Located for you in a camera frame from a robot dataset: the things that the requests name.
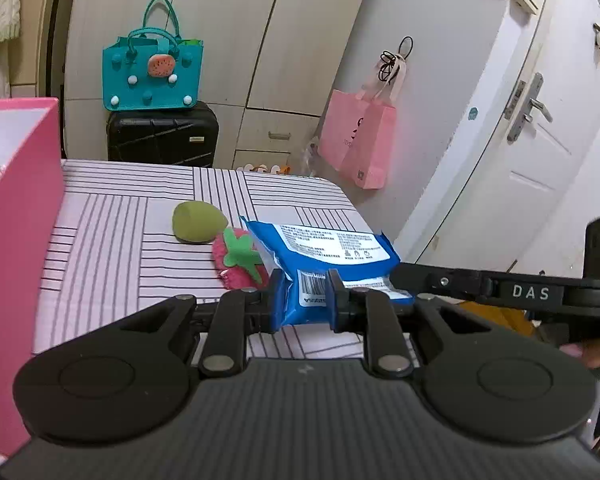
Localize red strawberry plush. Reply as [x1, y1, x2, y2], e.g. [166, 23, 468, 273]
[211, 227, 272, 291]

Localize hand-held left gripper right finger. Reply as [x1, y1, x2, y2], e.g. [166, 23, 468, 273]
[327, 269, 493, 379]

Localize black hair ties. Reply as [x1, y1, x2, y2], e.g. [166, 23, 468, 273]
[377, 36, 414, 83]

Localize pink paper bag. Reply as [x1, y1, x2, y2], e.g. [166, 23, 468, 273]
[317, 62, 398, 190]

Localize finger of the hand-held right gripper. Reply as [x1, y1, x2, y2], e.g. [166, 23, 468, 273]
[393, 262, 497, 307]

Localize pink box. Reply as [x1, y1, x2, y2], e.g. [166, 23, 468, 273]
[0, 97, 66, 457]

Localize black suitcase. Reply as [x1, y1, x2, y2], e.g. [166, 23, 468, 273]
[106, 101, 220, 168]

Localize teal felt tote bag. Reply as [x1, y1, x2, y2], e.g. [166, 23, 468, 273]
[102, 0, 205, 112]

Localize striped pink sheet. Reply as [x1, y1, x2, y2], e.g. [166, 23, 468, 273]
[32, 158, 416, 361]

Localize silver door handle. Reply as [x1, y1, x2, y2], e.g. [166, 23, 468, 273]
[506, 74, 554, 142]

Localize green avocado-shaped toy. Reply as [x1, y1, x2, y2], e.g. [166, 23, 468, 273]
[172, 201, 229, 245]

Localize beige wardrobe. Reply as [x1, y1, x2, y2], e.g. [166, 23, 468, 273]
[62, 0, 381, 175]

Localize person's right hand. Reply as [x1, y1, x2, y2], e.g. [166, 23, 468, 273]
[560, 336, 600, 370]

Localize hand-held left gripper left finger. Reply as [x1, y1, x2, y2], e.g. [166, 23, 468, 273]
[116, 269, 287, 379]

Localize clear plastic bag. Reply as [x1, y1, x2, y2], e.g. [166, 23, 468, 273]
[300, 137, 327, 177]

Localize white door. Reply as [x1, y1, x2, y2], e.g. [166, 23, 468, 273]
[395, 0, 600, 281]

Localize blue wet wipe packet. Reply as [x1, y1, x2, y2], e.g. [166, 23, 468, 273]
[239, 215, 415, 328]

